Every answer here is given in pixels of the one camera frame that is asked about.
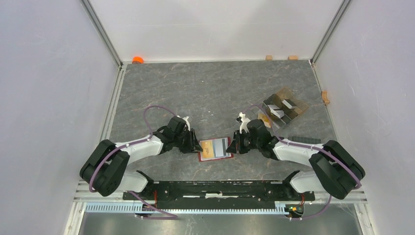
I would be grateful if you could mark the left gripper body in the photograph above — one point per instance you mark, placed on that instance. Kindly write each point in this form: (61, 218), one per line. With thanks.
(183, 141)

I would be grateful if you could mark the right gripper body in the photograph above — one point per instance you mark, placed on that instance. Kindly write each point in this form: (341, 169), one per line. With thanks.
(244, 143)

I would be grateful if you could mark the gold credit card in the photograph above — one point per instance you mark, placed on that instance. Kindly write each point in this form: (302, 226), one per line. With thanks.
(208, 151)

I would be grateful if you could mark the white credit card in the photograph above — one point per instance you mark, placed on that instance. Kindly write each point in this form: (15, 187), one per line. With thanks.
(220, 145)

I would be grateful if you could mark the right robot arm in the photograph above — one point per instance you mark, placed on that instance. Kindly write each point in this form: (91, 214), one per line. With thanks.
(334, 170)

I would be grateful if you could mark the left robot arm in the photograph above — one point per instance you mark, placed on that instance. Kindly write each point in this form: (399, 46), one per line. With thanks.
(105, 169)

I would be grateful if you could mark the gold card stack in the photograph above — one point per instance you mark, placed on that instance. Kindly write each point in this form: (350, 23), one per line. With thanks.
(265, 119)

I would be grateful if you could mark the white card stack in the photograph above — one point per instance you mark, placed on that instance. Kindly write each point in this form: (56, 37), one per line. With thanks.
(276, 111)

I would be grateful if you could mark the tiered acrylic card stand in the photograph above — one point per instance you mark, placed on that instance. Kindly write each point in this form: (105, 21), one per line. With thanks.
(290, 114)

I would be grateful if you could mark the black top card stack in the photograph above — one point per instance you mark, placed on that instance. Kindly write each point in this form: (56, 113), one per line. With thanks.
(289, 104)

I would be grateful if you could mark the grey studded baseplate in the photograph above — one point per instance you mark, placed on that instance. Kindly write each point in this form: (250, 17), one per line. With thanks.
(305, 140)

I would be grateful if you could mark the orange round cap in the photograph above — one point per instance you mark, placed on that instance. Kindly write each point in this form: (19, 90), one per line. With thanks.
(137, 60)

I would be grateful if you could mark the curved wooden piece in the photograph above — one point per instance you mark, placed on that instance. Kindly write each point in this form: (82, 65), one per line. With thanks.
(324, 95)

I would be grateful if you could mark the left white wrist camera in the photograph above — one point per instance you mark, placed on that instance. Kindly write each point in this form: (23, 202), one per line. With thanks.
(185, 119)

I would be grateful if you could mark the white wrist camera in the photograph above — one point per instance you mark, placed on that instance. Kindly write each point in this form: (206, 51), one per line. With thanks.
(185, 119)
(243, 120)

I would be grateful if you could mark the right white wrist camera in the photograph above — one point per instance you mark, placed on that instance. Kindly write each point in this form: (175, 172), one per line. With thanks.
(243, 120)

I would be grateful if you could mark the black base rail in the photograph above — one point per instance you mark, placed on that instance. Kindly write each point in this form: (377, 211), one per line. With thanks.
(256, 194)

